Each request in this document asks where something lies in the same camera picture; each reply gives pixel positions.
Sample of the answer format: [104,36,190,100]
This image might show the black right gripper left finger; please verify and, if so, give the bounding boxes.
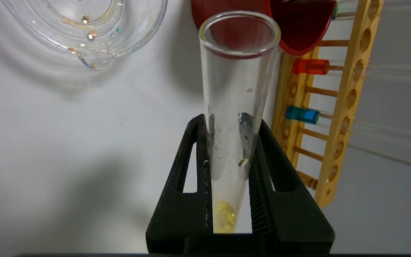
[146,114,213,254]

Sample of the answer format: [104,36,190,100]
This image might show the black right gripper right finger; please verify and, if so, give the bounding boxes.
[248,119,335,254]

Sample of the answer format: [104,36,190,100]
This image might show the test tube with blue pigment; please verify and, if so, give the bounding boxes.
[285,106,411,150]

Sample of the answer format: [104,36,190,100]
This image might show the test tube with yellow pigment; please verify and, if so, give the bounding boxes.
[199,11,281,234]

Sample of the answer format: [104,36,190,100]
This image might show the wooden test tube rack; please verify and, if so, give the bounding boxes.
[270,0,384,209]

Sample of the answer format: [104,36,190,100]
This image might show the test tube with red pigment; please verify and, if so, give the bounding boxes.
[292,58,411,84]

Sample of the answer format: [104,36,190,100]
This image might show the test tube with teal pigment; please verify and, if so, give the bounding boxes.
[331,0,361,20]

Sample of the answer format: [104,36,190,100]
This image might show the clear glass beaker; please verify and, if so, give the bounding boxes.
[0,0,168,71]

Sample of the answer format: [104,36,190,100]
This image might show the dark red plastic cup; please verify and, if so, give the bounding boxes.
[191,0,337,56]

